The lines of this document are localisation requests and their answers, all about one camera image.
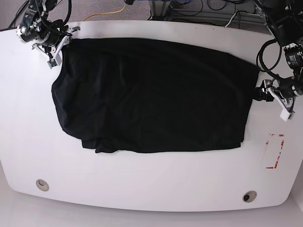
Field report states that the right table grommet hole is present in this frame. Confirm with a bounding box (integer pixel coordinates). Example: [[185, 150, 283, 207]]
[[242, 191, 257, 203]]

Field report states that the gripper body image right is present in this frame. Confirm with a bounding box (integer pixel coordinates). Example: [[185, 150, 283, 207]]
[[253, 78, 303, 114]]

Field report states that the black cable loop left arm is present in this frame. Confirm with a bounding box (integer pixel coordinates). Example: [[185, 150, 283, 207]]
[[256, 39, 284, 82]]

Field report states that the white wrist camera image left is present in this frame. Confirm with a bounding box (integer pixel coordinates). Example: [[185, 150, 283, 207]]
[[47, 56, 62, 69]]

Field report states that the white cable on floor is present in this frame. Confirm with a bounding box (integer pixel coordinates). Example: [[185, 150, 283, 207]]
[[224, 11, 255, 28]]

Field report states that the table grommet hole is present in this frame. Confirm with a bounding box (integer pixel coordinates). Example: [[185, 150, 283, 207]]
[[242, 191, 257, 203], [36, 179, 49, 192]]

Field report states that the black t-shirt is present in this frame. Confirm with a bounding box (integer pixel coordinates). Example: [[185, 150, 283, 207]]
[[52, 38, 259, 153]]

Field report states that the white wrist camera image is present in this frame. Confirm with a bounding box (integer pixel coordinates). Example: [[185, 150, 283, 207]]
[[280, 109, 292, 122], [47, 56, 62, 69]]

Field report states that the red tape rectangle marking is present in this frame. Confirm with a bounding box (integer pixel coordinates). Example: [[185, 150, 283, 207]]
[[263, 134, 285, 169]]

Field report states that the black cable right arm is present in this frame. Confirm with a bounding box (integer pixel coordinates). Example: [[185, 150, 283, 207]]
[[47, 0, 73, 29]]

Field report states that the aluminium frame stand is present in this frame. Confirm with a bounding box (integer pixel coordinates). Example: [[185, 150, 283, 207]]
[[149, 0, 171, 21]]

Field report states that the left table grommet hole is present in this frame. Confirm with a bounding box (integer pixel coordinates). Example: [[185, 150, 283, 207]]
[[36, 179, 49, 192]]

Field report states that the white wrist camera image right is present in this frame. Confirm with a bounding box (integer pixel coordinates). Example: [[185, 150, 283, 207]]
[[280, 109, 292, 122]]

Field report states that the yellow cable on floor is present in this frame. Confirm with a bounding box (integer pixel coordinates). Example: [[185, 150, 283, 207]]
[[84, 1, 127, 22]]

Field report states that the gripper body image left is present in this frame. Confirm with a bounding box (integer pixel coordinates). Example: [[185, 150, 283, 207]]
[[32, 32, 72, 61]]

